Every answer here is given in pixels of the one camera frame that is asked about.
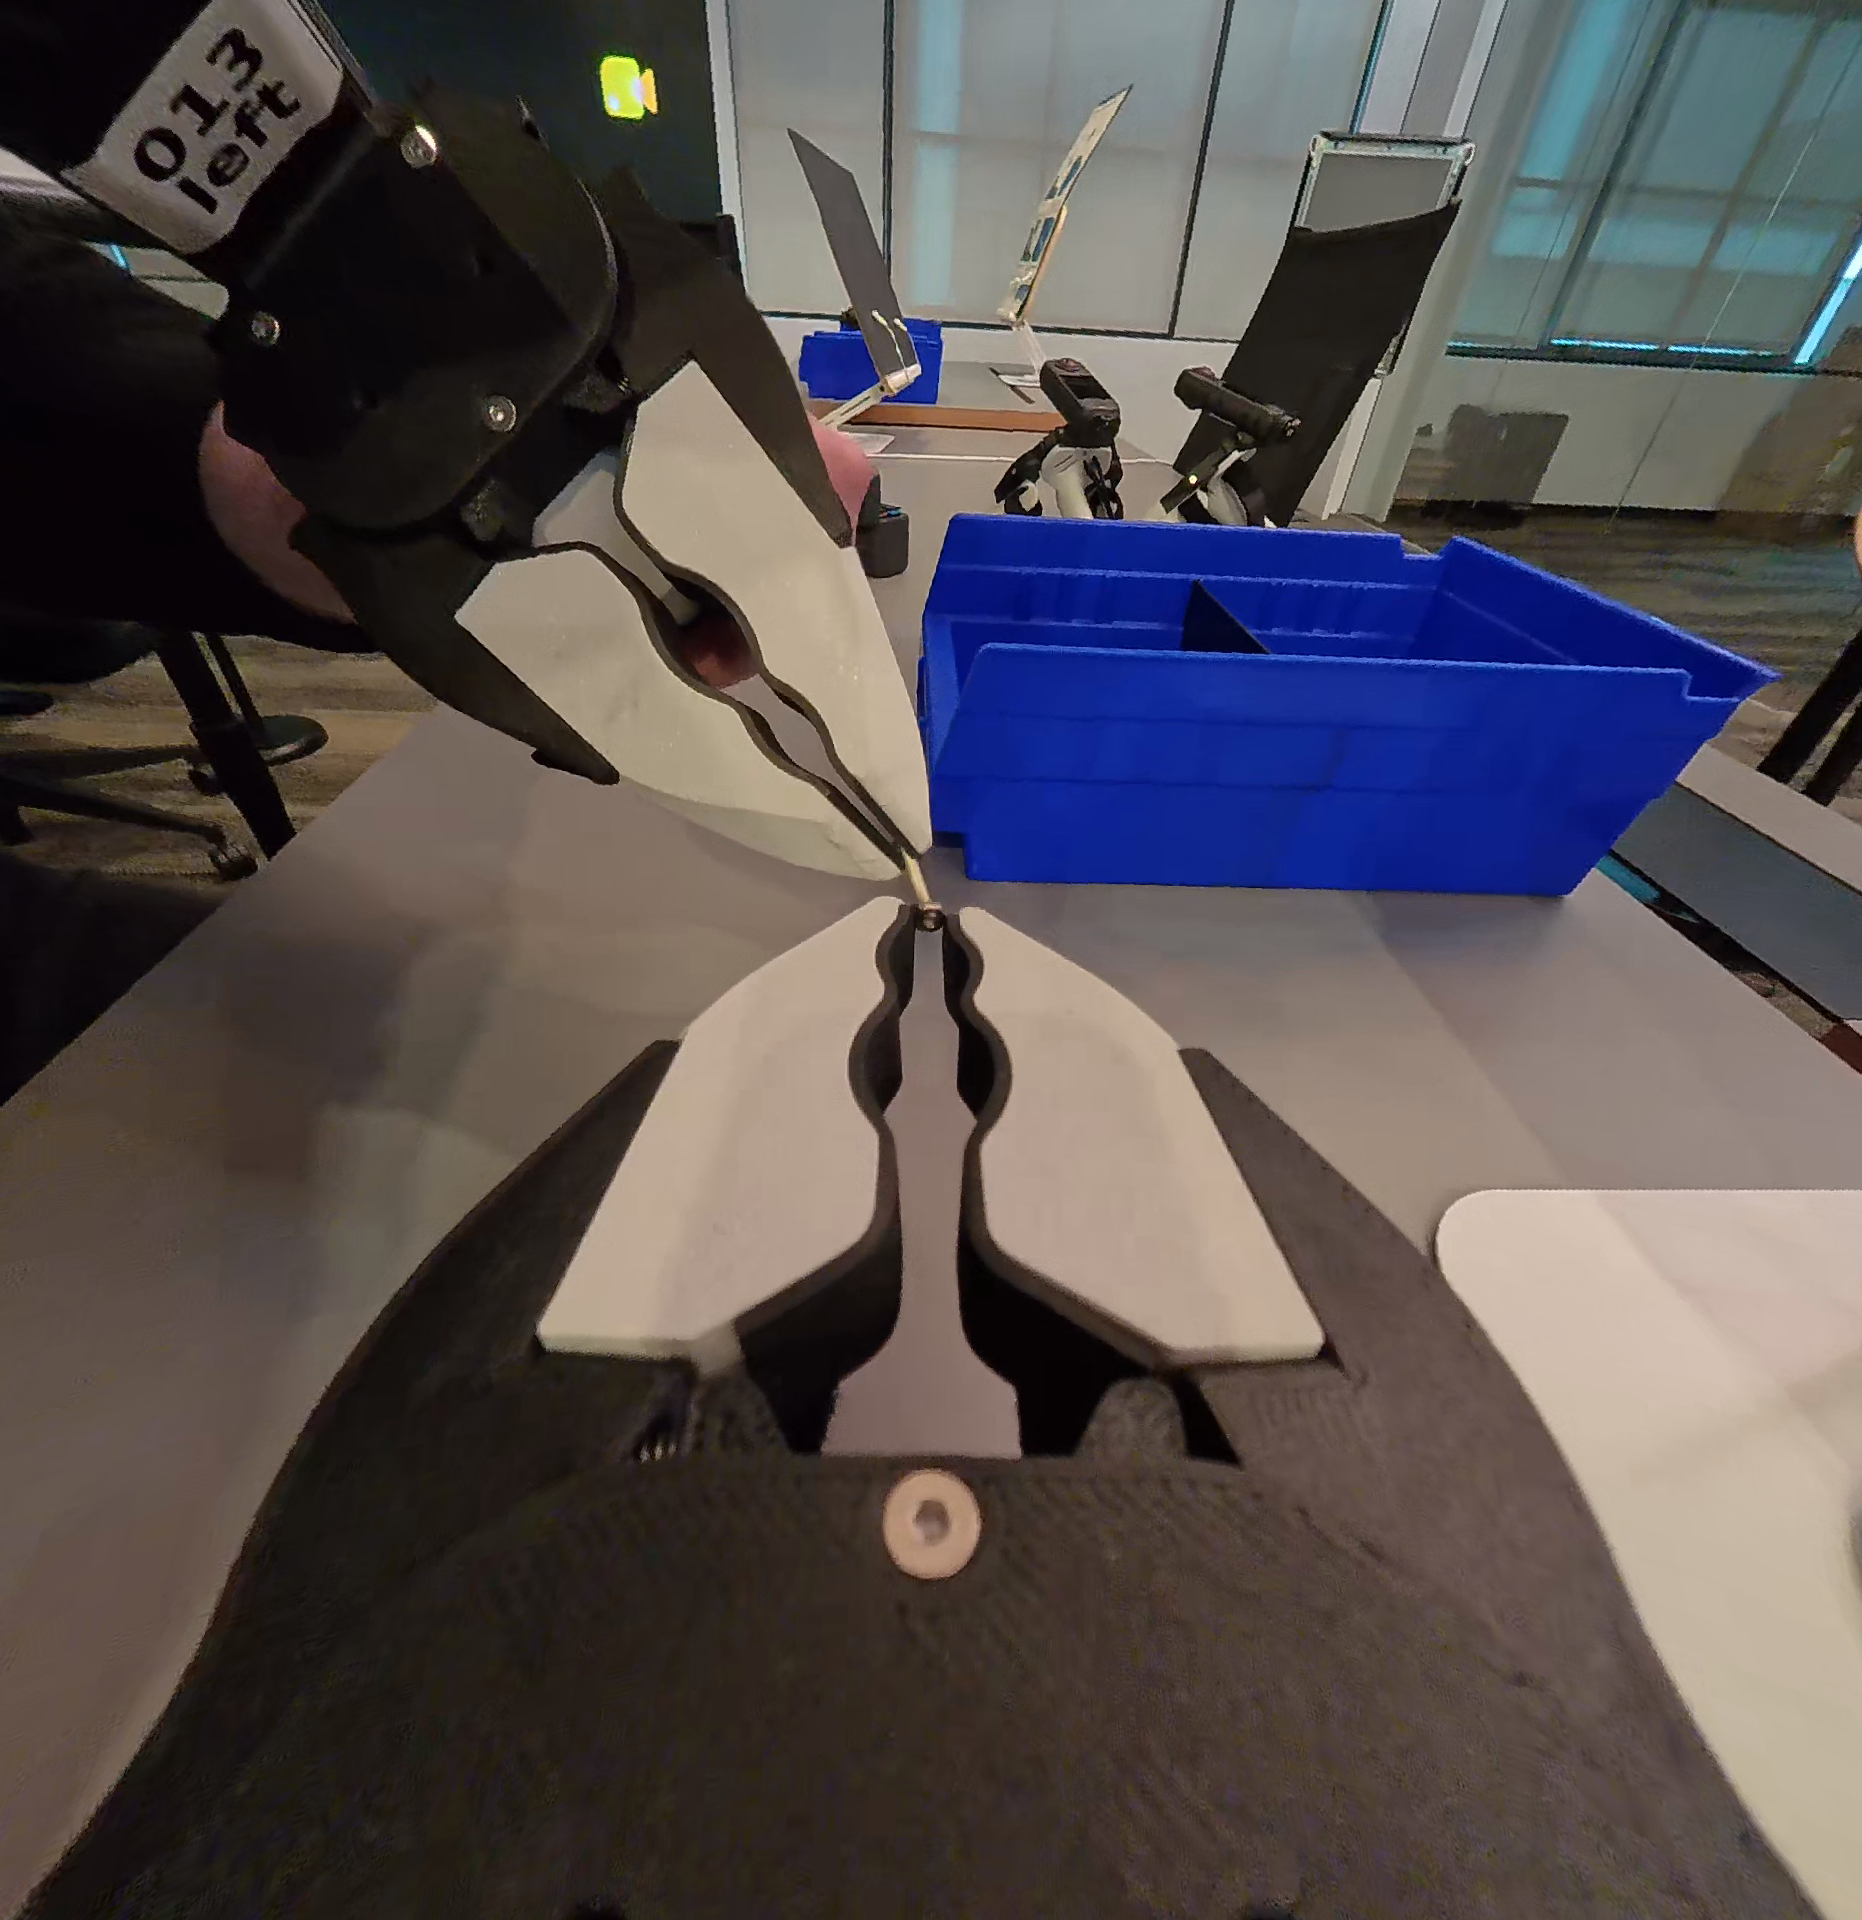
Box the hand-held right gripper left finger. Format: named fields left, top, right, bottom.
left=538, top=896, right=915, bottom=1448

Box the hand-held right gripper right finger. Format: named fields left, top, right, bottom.
left=938, top=905, right=1333, bottom=1455

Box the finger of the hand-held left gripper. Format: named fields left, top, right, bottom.
left=455, top=538, right=915, bottom=883
left=531, top=357, right=935, bottom=861

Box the person's left forearm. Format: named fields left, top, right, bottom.
left=0, top=134, right=379, bottom=653

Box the white tablet stand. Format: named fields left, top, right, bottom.
left=810, top=306, right=932, bottom=427

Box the small blue plastic bin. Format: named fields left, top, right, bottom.
left=798, top=317, right=948, bottom=406

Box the dark monitor screen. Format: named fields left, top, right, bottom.
left=306, top=0, right=724, bottom=228

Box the small white tripod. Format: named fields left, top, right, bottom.
left=1156, top=435, right=1263, bottom=527
left=993, top=427, right=1126, bottom=517

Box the black tablet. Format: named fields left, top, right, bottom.
left=786, top=125, right=923, bottom=376

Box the large blue plastic bin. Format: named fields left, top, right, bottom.
left=915, top=513, right=1783, bottom=900

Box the black bin divider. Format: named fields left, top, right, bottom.
left=1181, top=576, right=1275, bottom=658

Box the pale propped tablet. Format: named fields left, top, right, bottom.
left=998, top=85, right=1137, bottom=322

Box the black office chair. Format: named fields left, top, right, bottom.
left=0, top=601, right=332, bottom=883

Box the white pad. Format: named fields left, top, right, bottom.
left=1434, top=1188, right=1862, bottom=1920

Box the dark grey mat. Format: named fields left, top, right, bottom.
left=1610, top=778, right=1862, bottom=1026

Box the silver framed panel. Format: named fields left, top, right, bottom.
left=1296, top=128, right=1478, bottom=240

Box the black action camera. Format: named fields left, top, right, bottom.
left=1039, top=359, right=1124, bottom=443

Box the black handle device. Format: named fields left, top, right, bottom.
left=1172, top=366, right=1304, bottom=443

